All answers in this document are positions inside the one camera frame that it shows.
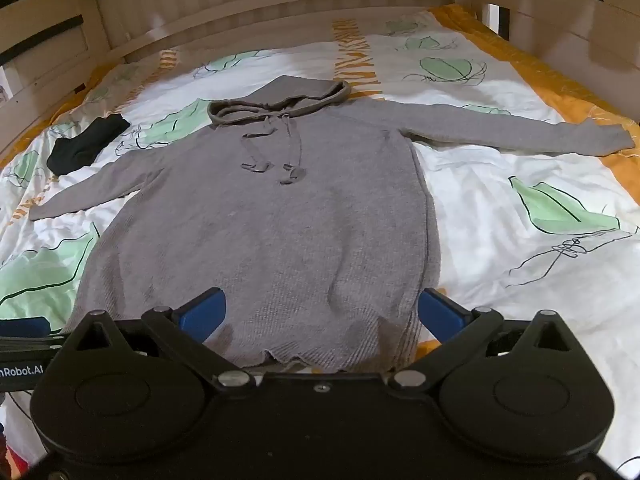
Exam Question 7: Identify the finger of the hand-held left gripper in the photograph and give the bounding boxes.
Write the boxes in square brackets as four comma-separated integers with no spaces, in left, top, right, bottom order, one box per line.
[0,316,69,356]

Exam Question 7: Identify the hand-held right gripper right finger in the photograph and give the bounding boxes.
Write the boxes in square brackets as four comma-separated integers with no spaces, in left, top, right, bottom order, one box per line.
[389,287,584,392]

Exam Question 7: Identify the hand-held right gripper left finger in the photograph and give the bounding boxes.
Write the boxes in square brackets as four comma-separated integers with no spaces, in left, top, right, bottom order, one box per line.
[60,287,254,392]

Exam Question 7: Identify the grey knit hoodie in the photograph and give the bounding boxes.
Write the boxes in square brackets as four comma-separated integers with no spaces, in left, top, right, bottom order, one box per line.
[28,75,637,373]

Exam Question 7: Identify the white leaf-print blanket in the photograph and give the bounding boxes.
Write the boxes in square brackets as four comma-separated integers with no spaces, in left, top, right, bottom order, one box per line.
[0,4,640,480]

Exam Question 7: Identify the black folded cloth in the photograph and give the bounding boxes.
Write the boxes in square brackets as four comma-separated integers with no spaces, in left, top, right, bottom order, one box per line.
[47,113,131,177]

